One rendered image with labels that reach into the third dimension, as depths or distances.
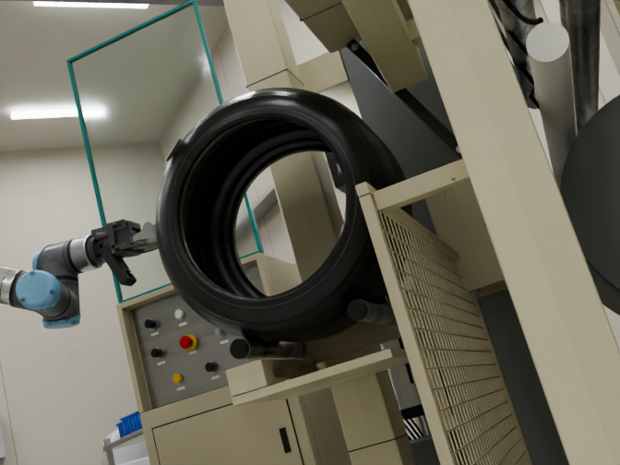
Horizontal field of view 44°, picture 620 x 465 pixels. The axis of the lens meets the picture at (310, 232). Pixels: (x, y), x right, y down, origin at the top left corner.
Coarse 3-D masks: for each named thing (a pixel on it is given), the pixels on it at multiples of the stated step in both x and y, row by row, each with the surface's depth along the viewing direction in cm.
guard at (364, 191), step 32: (384, 224) 117; (416, 224) 140; (384, 256) 108; (448, 256) 176; (448, 288) 157; (448, 320) 144; (480, 320) 188; (416, 352) 104; (448, 352) 132; (480, 352) 168; (416, 384) 104; (448, 384) 122; (480, 384) 152; (448, 416) 113; (480, 416) 140; (512, 416) 182; (448, 448) 101; (480, 448) 128; (512, 448) 162
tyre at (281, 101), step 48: (240, 96) 178; (288, 96) 171; (192, 144) 176; (240, 144) 199; (288, 144) 199; (336, 144) 164; (384, 144) 177; (192, 192) 194; (240, 192) 202; (192, 240) 195; (192, 288) 171; (240, 288) 197; (336, 288) 160; (384, 288) 174; (240, 336) 172; (288, 336) 167
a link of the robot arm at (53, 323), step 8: (64, 280) 193; (72, 280) 194; (72, 288) 194; (72, 296) 190; (72, 304) 190; (72, 312) 192; (48, 320) 190; (56, 320) 189; (64, 320) 190; (72, 320) 191
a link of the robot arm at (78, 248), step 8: (80, 240) 193; (88, 240) 193; (72, 248) 192; (80, 248) 191; (72, 256) 192; (80, 256) 191; (88, 256) 192; (80, 264) 192; (88, 264) 192; (96, 264) 194
